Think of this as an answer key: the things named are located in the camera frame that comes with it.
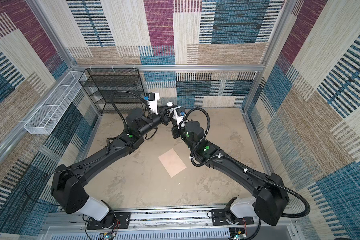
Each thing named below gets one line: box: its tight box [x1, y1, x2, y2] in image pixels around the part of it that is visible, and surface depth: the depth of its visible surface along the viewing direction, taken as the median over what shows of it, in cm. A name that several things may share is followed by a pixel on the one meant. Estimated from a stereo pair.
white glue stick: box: [166, 101, 174, 113], surface depth 69 cm
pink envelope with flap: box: [158, 148, 187, 178], surface depth 94 cm
